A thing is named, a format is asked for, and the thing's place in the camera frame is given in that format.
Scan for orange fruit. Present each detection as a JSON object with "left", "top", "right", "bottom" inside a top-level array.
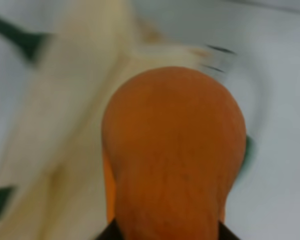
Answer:
[{"left": 102, "top": 67, "right": 246, "bottom": 240}]

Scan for white linen bag green handles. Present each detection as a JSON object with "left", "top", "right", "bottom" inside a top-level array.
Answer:
[{"left": 0, "top": 0, "right": 256, "bottom": 240}]

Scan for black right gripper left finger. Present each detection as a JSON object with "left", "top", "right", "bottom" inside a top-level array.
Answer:
[{"left": 95, "top": 218, "right": 124, "bottom": 240}]

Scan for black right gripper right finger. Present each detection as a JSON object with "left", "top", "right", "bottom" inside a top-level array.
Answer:
[{"left": 218, "top": 221, "right": 240, "bottom": 240}]

